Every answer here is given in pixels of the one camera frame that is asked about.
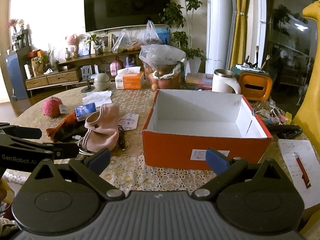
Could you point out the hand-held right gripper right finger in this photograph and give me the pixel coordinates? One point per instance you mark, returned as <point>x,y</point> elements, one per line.
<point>216,161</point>

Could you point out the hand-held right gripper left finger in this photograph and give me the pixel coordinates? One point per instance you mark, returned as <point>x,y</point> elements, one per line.
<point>101,158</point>

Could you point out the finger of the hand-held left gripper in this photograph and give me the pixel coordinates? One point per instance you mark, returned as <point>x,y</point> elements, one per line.
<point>63,150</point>
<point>25,133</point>

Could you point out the orange black cloth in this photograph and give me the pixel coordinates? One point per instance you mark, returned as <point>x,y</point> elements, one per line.
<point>60,130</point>

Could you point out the pink cloth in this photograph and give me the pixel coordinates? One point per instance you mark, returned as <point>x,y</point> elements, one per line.
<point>102,127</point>

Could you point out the pink plush strawberry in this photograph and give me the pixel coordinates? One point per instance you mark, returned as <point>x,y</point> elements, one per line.
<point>51,107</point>

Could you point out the orange cardboard box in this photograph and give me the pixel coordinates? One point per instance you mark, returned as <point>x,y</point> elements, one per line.
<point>180,150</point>

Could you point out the blue packet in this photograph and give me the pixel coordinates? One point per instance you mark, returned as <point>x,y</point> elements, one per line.
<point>85,111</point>

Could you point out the patterned face mask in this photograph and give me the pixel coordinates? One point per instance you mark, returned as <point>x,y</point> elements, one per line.
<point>130,121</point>

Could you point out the blue cabinet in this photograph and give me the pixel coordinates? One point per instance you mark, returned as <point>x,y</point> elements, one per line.
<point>16,77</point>

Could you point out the white tissue paper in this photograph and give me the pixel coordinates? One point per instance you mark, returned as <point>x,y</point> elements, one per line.
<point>97,97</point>

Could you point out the wooden television cabinet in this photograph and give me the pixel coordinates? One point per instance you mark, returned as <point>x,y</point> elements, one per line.
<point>62,76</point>

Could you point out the pile of small clutter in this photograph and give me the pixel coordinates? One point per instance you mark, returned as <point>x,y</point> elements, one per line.
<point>275,113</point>

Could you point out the grey round container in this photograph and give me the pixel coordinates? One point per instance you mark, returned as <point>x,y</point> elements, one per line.
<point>102,81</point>

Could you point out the white mug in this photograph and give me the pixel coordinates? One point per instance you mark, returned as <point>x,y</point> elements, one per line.
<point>223,82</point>

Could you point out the grey phone stand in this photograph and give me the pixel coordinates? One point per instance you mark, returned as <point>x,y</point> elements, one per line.
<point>87,72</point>

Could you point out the orange tissue pack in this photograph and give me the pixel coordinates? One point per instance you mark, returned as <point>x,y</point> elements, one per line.
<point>131,81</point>

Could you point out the stack of books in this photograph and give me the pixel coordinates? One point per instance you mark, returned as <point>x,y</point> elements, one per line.
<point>198,80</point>

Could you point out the green orange desk organizer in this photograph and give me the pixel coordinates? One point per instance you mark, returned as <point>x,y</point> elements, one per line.
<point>253,85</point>

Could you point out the red pen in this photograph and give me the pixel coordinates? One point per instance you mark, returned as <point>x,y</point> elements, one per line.
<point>302,170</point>

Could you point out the dark shelf rack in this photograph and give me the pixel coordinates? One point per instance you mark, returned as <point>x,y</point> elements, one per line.
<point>21,40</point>

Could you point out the pink bear figure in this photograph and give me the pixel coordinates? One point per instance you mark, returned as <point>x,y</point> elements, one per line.
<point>72,43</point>

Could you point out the small plant in vase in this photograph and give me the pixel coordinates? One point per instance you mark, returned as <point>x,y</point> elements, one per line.
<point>98,48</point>

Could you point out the yellow giraffe figure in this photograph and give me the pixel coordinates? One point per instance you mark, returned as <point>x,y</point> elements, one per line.
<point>308,105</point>

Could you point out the plastic bag of fruit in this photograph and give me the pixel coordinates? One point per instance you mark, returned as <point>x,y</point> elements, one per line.
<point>162,65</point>

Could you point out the clear plastic bag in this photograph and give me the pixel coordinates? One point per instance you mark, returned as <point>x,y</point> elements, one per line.
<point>122,42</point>
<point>151,36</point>

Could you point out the yellow curtain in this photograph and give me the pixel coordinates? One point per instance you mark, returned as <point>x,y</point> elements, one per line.
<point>240,30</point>

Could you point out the blue picture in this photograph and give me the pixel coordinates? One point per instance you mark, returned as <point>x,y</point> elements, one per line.
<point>163,36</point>

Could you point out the white standing air conditioner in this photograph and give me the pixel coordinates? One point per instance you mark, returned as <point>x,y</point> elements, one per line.
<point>221,17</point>

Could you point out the green potted plant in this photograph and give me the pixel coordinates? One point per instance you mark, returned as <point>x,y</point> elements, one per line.
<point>180,12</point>

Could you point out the black television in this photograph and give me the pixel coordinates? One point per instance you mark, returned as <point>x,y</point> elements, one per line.
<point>125,5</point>

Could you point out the photo frame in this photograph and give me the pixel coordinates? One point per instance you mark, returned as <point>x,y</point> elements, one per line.
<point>107,42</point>

